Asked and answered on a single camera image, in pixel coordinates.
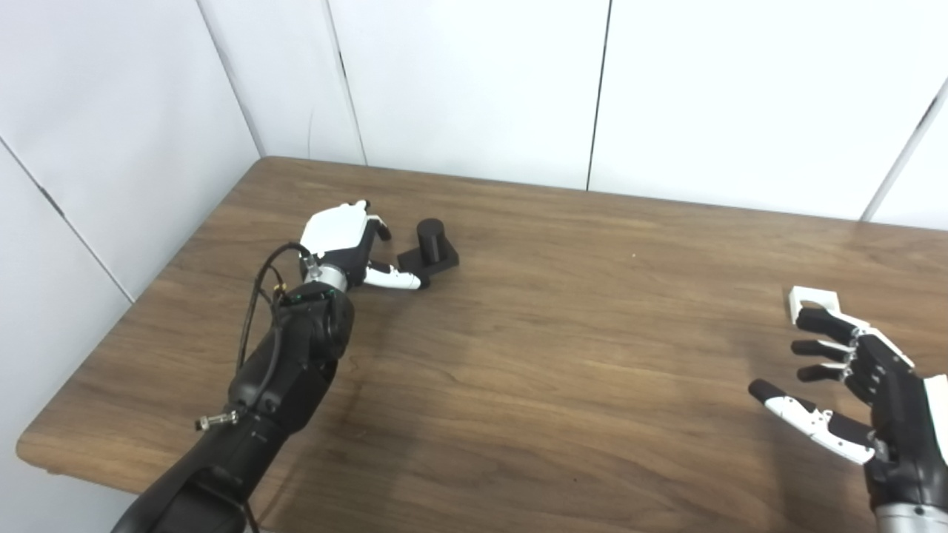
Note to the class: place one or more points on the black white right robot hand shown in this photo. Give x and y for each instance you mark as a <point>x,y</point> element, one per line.
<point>896,414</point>

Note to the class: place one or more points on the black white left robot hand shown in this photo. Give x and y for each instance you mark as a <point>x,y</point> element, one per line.
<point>337,229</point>

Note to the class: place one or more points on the black peg with square base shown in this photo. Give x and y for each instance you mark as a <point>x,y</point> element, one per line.
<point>431,244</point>

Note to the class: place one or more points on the white square piece with hole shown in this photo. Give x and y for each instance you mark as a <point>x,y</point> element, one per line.
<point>798,300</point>

